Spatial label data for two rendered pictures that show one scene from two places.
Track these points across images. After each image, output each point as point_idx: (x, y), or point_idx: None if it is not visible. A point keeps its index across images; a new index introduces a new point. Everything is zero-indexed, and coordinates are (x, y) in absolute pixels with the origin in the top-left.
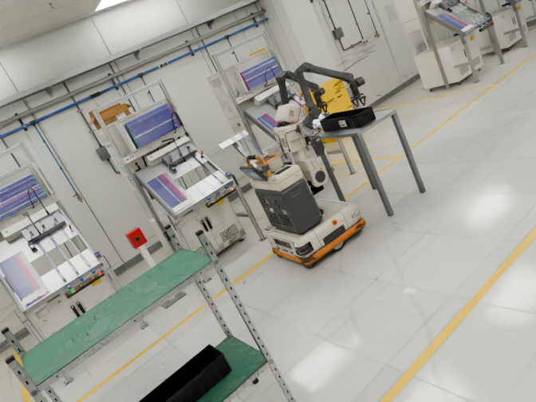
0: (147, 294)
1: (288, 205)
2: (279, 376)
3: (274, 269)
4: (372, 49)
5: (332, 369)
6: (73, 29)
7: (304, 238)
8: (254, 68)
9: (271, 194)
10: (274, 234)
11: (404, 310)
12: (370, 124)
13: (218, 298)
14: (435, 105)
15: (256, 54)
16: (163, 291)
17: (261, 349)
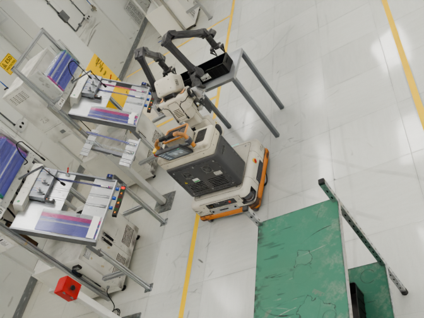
0: (315, 261)
1: (223, 163)
2: (392, 272)
3: (220, 233)
4: (95, 22)
5: (392, 250)
6: None
7: (246, 186)
8: (56, 67)
9: (198, 163)
10: (204, 201)
11: (390, 182)
12: (235, 66)
13: (190, 289)
14: (194, 48)
15: (43, 54)
16: (332, 247)
17: (380, 257)
